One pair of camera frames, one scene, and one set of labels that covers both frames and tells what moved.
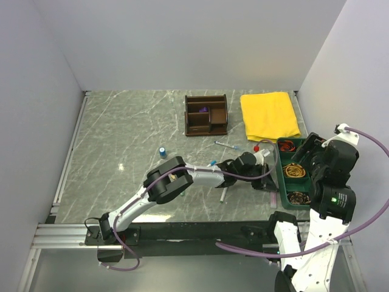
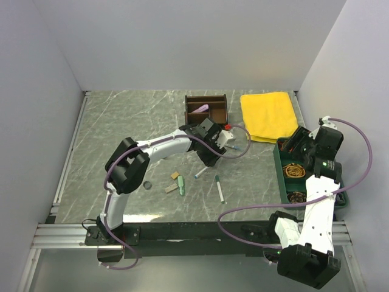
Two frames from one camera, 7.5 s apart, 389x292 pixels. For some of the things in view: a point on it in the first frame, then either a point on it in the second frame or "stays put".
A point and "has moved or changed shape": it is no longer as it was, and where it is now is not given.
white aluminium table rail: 69,152 stays put
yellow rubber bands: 294,170 stays put
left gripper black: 265,182 → 209,160
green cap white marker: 223,195 has moved or changed shape
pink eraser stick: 273,199 → 204,107
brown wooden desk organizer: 205,115 stays put
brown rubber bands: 298,198 stays put
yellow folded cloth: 269,116 stays put
